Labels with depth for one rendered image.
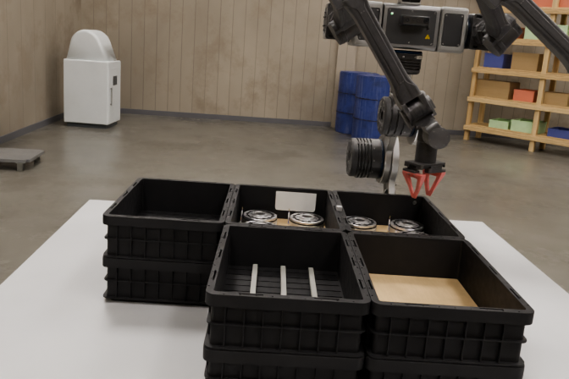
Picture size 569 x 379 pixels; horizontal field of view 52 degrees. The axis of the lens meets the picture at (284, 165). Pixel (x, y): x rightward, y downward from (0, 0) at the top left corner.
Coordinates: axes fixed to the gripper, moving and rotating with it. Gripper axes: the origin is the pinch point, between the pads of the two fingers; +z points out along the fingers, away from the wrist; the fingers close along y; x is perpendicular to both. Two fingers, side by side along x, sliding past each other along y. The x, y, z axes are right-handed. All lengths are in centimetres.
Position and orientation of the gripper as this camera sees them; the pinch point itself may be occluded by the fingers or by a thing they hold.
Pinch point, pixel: (421, 194)
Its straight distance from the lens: 165.5
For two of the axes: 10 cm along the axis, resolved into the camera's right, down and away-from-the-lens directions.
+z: -0.6, 9.8, 2.0
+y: 7.9, -0.8, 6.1
